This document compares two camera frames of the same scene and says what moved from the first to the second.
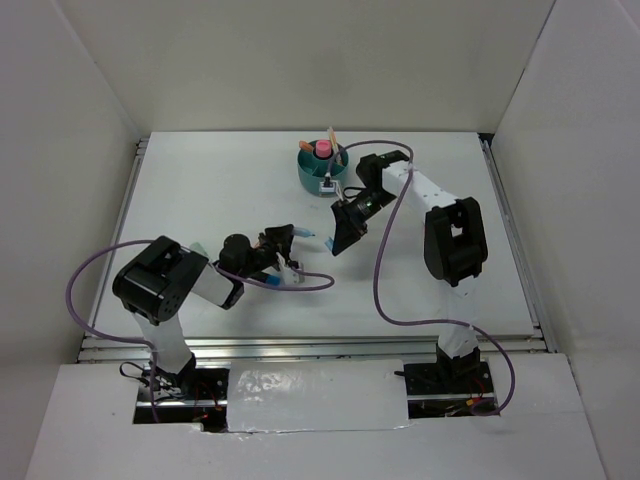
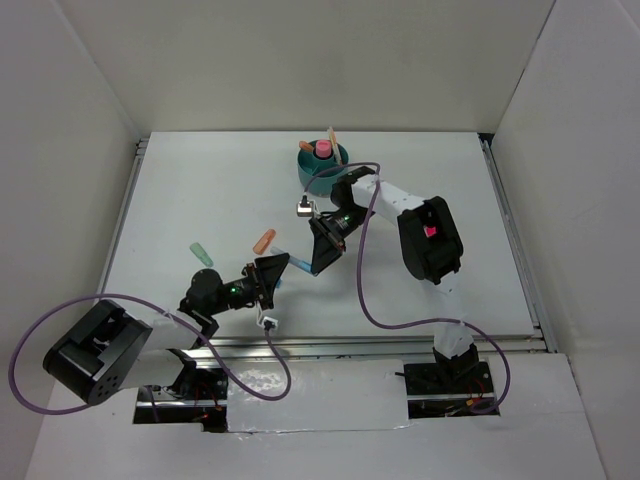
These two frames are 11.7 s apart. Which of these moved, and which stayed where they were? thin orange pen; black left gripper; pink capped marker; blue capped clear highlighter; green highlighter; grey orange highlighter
Moved: black left gripper; blue capped clear highlighter
Stayed: pink capped marker; grey orange highlighter; thin orange pen; green highlighter
